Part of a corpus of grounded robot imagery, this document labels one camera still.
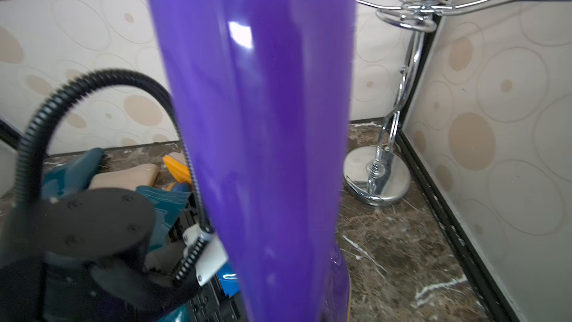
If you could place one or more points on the beige boot back left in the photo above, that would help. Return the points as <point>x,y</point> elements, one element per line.
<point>130,179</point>

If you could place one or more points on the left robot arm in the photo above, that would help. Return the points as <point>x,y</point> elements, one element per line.
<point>82,259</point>

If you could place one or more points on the blue boot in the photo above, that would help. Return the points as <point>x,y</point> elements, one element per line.
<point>228,280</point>

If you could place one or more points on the purple boot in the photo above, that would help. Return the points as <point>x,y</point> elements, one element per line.
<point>262,90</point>

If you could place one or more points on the beige boot back right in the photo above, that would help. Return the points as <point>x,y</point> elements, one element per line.
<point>175,163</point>

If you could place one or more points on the teal boot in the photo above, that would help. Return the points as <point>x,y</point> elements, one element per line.
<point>168,207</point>
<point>72,177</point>

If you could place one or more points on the beige boot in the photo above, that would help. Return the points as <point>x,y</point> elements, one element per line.
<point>175,163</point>
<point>130,179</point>

